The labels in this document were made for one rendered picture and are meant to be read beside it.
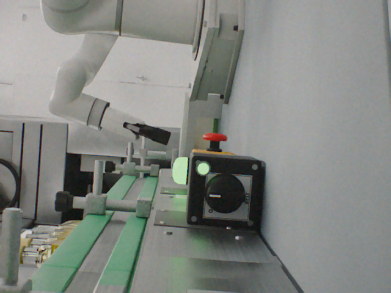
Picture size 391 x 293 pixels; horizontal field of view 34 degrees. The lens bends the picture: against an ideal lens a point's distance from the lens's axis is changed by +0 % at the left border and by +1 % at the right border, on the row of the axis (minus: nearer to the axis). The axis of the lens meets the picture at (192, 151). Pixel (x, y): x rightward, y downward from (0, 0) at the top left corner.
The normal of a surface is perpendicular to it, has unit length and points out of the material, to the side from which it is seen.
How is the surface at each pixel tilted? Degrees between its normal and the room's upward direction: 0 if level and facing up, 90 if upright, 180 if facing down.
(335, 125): 0
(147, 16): 93
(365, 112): 0
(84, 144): 90
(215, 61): 90
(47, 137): 90
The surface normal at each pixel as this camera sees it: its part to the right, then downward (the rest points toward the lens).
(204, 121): 0.03, 0.05
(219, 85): -0.06, 0.91
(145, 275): 0.07, -1.00
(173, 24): 0.04, 0.44
